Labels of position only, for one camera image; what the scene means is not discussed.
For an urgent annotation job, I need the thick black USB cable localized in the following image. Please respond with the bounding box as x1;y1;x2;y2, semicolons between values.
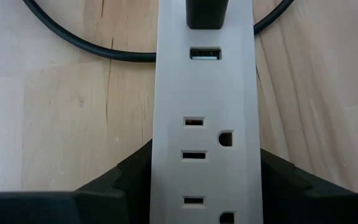
22;0;295;62

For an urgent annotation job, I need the white power strip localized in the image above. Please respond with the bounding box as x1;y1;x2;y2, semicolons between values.
149;0;264;224

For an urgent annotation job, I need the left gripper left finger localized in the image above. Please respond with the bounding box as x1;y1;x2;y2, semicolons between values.
73;139;153;224

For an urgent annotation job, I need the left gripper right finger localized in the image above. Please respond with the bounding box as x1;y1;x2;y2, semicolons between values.
260;148;358;224

